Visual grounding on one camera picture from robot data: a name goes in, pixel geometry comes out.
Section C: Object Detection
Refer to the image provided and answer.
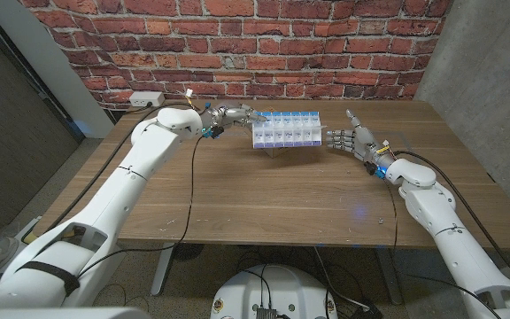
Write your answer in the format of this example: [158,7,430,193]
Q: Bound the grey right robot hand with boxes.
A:
[324,108,400,172]

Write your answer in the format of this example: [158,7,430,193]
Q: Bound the dark grey door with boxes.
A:
[0,3,84,243]

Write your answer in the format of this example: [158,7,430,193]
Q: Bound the white floor cable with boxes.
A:
[311,245,374,314]

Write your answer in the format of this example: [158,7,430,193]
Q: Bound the white blue weekly pill organizer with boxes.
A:
[251,110,328,150]

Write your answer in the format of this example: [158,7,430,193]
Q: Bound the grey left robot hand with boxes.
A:
[199,102,268,139]

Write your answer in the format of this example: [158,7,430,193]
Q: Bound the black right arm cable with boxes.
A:
[382,176,491,309]
[391,150,510,296]

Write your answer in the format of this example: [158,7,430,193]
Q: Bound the red brick print backdrop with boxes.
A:
[18,0,454,111]

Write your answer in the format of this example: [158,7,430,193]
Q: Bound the brown cardboard packing box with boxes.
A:
[261,145,292,160]

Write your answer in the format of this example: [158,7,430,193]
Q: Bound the white door frame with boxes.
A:
[0,0,115,139]

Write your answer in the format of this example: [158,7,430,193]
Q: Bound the yellow black floor object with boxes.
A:
[20,229,47,245]

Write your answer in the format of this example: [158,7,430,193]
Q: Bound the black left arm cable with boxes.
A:
[76,135,206,279]
[42,102,201,234]

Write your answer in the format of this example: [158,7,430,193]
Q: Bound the white power outlet box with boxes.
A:
[128,90,166,108]

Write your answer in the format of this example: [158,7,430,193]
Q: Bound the black outlet power cord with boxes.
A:
[105,102,155,126]

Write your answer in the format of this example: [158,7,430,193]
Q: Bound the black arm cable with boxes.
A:
[391,150,510,296]
[76,135,206,279]
[382,176,491,309]
[42,102,201,234]

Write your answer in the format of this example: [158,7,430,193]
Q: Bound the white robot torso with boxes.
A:
[210,263,339,319]

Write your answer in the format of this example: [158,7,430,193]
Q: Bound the grey table leg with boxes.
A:
[150,242,177,297]
[375,247,406,307]

